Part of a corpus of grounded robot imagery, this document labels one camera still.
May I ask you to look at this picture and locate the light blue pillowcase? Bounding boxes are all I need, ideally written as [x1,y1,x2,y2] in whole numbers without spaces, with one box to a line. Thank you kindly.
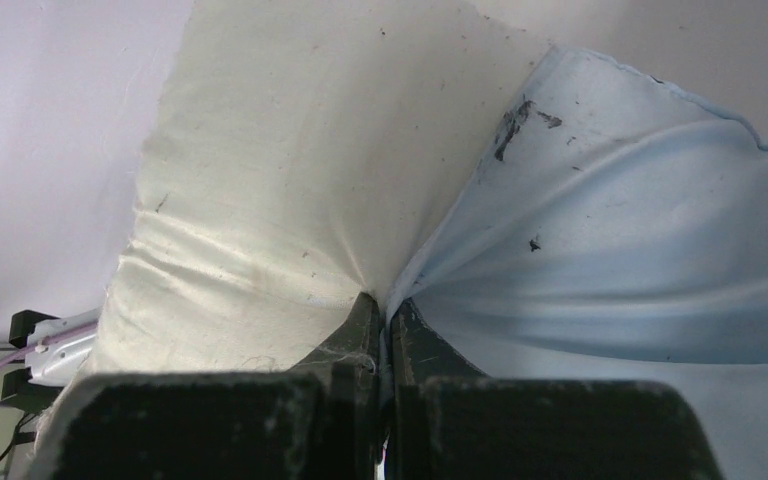
[386,47,768,479]

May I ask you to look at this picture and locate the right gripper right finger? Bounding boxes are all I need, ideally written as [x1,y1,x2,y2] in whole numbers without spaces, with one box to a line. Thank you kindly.
[389,301,722,479]

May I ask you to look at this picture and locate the white pillow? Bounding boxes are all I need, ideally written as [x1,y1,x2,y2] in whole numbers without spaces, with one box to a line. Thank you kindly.
[82,0,551,382]

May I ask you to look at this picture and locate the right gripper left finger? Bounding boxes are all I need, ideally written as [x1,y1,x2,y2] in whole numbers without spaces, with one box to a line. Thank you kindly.
[29,293,382,479]

